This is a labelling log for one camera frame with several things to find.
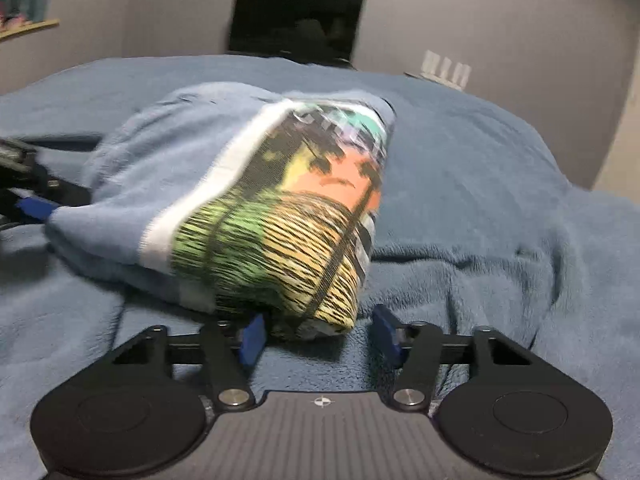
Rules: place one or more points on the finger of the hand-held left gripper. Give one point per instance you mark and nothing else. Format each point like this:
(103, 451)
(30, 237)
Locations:
(35, 210)

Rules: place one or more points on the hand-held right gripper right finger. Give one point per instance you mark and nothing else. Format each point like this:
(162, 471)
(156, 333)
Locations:
(386, 335)

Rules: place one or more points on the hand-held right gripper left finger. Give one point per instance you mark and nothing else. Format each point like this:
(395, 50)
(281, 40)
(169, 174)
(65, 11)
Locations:
(252, 340)

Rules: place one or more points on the colourful printed blue towel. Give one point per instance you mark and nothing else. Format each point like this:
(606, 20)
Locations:
(250, 185)

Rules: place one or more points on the pile of pale clothes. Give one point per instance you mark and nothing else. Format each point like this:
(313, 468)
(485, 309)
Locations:
(11, 20)

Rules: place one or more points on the wooden ledge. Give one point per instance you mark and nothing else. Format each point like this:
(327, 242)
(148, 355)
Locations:
(30, 27)

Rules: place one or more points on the blue fleece blanket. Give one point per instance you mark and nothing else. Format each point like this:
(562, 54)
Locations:
(500, 260)

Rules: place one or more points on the white router with antennas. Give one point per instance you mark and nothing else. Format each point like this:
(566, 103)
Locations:
(445, 70)

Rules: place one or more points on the black flat screen television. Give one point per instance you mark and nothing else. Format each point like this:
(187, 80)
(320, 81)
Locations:
(295, 22)

